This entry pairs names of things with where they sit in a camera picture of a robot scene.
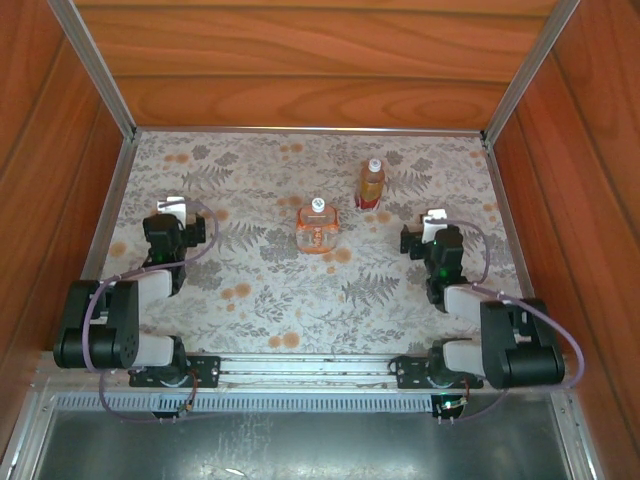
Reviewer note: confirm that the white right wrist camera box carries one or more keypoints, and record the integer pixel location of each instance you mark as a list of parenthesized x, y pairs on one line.
[(435, 216)]

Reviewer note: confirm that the floral table cloth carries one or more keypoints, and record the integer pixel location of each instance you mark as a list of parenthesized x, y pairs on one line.
[(240, 320)]

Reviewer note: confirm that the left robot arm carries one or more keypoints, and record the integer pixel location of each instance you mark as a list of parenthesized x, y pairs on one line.
[(105, 330)]

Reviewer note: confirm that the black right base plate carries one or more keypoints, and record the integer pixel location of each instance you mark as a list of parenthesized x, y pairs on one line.
[(407, 372)]

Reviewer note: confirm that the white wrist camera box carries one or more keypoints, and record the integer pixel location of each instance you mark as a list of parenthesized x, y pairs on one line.
[(435, 216), (172, 204)]

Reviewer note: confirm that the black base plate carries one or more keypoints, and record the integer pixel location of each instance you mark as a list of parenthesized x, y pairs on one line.
[(206, 372), (407, 372)]

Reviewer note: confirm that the aluminium table edge rail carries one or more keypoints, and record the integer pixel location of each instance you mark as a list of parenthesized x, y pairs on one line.
[(300, 130)]

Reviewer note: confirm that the aluminium lower frame bar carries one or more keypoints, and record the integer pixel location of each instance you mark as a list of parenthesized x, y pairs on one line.
[(579, 440), (25, 440)]

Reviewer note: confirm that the small circuit board green light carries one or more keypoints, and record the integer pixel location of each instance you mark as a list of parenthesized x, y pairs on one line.
[(450, 405)]

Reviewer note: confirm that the aluminium mounting rail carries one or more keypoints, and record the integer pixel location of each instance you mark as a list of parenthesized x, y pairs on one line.
[(300, 367)]

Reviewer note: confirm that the aluminium table side rail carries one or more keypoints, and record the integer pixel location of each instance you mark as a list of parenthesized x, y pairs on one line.
[(501, 200)]

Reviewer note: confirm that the slim bottle red label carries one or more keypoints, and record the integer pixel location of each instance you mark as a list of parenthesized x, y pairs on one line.
[(371, 187)]

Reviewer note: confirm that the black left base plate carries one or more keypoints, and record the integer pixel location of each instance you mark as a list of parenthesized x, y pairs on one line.
[(206, 372)]

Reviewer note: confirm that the wide square orange bottle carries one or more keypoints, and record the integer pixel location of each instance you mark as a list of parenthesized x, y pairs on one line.
[(317, 235)]

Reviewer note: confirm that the slanted aluminium frame post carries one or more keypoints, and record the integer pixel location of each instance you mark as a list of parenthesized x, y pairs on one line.
[(95, 65), (530, 65)]

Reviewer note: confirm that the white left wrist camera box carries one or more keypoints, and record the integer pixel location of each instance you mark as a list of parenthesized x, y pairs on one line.
[(172, 204)]

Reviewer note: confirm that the grey metal sheet panel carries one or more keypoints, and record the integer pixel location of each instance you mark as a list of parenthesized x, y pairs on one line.
[(300, 450)]

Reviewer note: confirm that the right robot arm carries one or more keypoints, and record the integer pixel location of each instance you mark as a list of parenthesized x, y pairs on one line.
[(525, 350)]

